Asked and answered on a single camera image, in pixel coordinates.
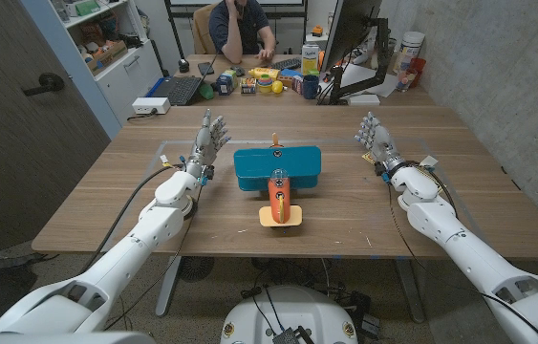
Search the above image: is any black computer monitor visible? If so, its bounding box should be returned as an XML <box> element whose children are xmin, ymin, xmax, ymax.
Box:
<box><xmin>320</xmin><ymin>0</ymin><xmax>384</xmax><ymax>74</ymax></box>

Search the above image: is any white paper sheet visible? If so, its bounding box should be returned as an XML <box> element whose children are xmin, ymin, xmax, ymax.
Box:
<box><xmin>338</xmin><ymin>62</ymin><xmax>399</xmax><ymax>98</ymax></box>

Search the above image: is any black laptop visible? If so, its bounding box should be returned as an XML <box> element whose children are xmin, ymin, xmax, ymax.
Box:
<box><xmin>146</xmin><ymin>75</ymin><xmax>204</xmax><ymax>107</ymax></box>

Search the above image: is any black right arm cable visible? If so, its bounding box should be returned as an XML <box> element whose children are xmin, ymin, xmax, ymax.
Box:
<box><xmin>385</xmin><ymin>176</ymin><xmax>538</xmax><ymax>340</ymax></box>

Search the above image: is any white and yellow carton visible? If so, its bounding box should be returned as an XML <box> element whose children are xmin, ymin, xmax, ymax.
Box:
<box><xmin>300</xmin><ymin>43</ymin><xmax>321</xmax><ymax>75</ymax></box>

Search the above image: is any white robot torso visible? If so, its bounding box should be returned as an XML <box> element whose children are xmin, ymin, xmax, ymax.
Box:
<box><xmin>220</xmin><ymin>285</ymin><xmax>359</xmax><ymax>344</ymax></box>

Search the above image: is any yellow toy bottle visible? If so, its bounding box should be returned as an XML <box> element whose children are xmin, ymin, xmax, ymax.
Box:
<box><xmin>247</xmin><ymin>67</ymin><xmax>281</xmax><ymax>81</ymax></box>

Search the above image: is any navy blue mug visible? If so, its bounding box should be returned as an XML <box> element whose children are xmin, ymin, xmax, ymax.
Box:
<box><xmin>301</xmin><ymin>74</ymin><xmax>322</xmax><ymax>100</ymax></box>

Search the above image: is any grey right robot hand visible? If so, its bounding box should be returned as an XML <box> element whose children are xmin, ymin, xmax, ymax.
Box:
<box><xmin>354</xmin><ymin>111</ymin><xmax>407</xmax><ymax>176</ymax></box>

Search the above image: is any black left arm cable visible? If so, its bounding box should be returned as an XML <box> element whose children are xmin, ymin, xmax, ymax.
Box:
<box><xmin>78</xmin><ymin>163</ymin><xmax>188</xmax><ymax>277</ymax></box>

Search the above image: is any tan office chair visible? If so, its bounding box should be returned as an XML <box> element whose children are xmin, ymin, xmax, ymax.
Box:
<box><xmin>191</xmin><ymin>3</ymin><xmax>218</xmax><ymax>55</ymax></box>

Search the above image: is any blue small box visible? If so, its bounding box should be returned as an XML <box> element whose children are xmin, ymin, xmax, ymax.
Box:
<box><xmin>215</xmin><ymin>73</ymin><xmax>236</xmax><ymax>97</ymax></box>

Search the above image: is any person in dark shirt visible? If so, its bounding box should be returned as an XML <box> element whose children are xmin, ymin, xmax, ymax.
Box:
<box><xmin>208</xmin><ymin>0</ymin><xmax>278</xmax><ymax>65</ymax></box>

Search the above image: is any black door handle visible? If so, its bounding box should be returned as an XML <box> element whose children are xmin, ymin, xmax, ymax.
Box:
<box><xmin>21</xmin><ymin>72</ymin><xmax>66</xmax><ymax>98</ymax></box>

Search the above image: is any white shelf cabinet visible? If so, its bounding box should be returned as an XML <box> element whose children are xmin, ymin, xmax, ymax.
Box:
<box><xmin>48</xmin><ymin>0</ymin><xmax>164</xmax><ymax>126</ymax></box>

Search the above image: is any cardboard box with items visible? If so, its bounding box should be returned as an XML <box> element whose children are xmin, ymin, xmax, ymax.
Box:
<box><xmin>86</xmin><ymin>39</ymin><xmax>129</xmax><ymax>75</ymax></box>

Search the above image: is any white power box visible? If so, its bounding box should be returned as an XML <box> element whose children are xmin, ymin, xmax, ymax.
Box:
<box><xmin>131</xmin><ymin>97</ymin><xmax>172</xmax><ymax>116</ymax></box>

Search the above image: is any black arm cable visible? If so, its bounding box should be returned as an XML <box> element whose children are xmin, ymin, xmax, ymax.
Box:
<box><xmin>385</xmin><ymin>176</ymin><xmax>538</xmax><ymax>340</ymax></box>
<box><xmin>78</xmin><ymin>163</ymin><xmax>188</xmax><ymax>277</ymax></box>

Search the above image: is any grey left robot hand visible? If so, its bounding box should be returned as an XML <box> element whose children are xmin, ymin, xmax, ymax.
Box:
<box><xmin>185</xmin><ymin>108</ymin><xmax>232</xmax><ymax>181</ymax></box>

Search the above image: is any white wipes canister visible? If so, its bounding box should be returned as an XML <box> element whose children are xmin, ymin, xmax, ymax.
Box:
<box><xmin>392</xmin><ymin>31</ymin><xmax>426</xmax><ymax>75</ymax></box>

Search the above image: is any teal and orange toy airplane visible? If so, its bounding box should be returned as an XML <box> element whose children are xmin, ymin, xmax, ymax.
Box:
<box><xmin>233</xmin><ymin>132</ymin><xmax>323</xmax><ymax>229</ymax></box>

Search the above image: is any black keyboard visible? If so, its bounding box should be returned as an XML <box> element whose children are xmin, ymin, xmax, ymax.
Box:
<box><xmin>268</xmin><ymin>56</ymin><xmax>303</xmax><ymax>72</ymax></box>

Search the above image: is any red cup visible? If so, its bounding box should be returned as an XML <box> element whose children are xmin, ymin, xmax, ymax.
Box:
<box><xmin>408</xmin><ymin>56</ymin><xmax>428</xmax><ymax>88</ymax></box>

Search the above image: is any white flat device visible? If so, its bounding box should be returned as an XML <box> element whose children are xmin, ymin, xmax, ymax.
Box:
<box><xmin>348</xmin><ymin>93</ymin><xmax>381</xmax><ymax>107</ymax></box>

